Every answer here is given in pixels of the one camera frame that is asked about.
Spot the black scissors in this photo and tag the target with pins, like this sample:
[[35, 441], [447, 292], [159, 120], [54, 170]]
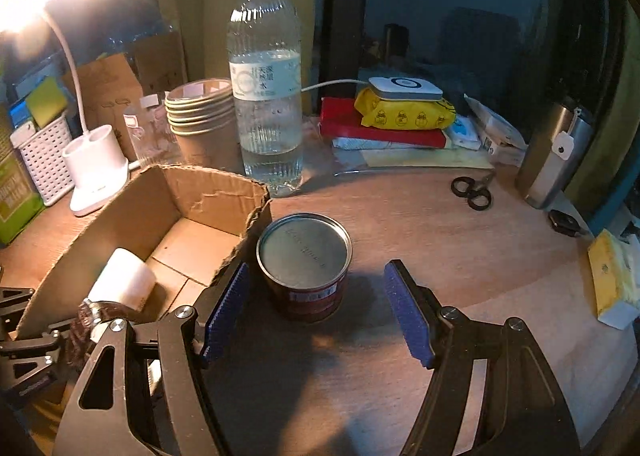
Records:
[[475, 192]]

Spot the clear patterned glass jar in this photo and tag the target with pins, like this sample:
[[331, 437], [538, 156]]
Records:
[[149, 132]]

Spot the small white plastic bottle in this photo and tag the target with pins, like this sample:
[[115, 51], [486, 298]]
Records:
[[125, 279]]

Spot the white perforated plastic basket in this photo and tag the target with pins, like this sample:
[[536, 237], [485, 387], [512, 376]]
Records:
[[41, 152]]

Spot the small black device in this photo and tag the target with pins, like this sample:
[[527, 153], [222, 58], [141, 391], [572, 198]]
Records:
[[564, 223]]

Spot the yellow wet wipes pack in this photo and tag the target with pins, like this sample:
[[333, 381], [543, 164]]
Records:
[[403, 114]]

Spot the green sponge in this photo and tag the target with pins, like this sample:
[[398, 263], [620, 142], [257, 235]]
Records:
[[46, 102]]

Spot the clear plastic water bottle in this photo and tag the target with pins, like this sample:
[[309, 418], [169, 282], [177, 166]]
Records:
[[263, 42]]

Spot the stack of brown paper cups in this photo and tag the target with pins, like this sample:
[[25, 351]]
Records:
[[202, 117]]

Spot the brown cardboard box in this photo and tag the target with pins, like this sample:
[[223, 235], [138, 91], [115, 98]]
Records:
[[186, 223]]

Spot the yellow tissue box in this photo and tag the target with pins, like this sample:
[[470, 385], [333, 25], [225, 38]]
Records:
[[614, 267]]

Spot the steel thermos with tag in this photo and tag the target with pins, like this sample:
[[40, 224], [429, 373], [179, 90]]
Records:
[[553, 154]]

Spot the red tin can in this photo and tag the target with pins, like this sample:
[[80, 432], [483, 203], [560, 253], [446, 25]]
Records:
[[305, 259]]

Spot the brown lamp packaging cardboard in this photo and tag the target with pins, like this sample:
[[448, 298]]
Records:
[[109, 85]]

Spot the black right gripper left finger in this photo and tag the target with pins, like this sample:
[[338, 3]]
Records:
[[110, 410]]

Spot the white wireless charger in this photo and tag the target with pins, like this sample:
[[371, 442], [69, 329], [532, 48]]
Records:
[[404, 88]]

